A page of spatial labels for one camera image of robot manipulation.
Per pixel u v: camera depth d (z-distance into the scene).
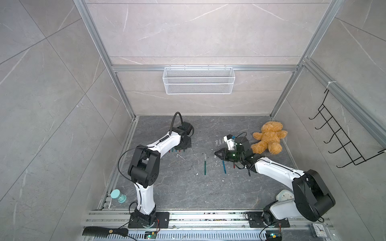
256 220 0.73
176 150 0.92
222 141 0.83
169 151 0.62
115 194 0.73
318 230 0.69
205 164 0.93
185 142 0.85
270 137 0.97
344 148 0.64
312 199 0.42
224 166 0.93
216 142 1.04
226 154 0.75
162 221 0.73
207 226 0.73
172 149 0.66
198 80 0.95
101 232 0.70
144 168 0.50
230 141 0.80
